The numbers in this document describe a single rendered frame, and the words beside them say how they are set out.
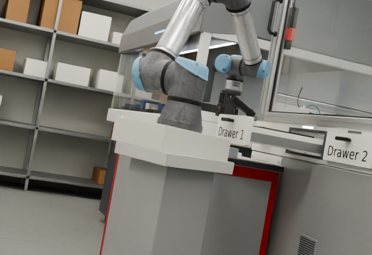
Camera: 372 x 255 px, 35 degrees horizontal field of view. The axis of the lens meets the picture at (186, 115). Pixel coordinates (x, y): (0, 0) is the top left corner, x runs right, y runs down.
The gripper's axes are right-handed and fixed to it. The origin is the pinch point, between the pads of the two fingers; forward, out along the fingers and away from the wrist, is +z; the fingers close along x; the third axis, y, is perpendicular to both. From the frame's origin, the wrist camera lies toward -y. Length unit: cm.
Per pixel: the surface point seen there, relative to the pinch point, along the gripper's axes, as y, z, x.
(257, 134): -1.7, -3.3, 33.6
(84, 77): 69, -35, -351
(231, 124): 5.6, -5.3, 20.9
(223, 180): 1.6, 17.6, 9.7
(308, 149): -24.3, -1.0, 29.5
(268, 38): -28, -58, -65
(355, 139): -32, -7, 50
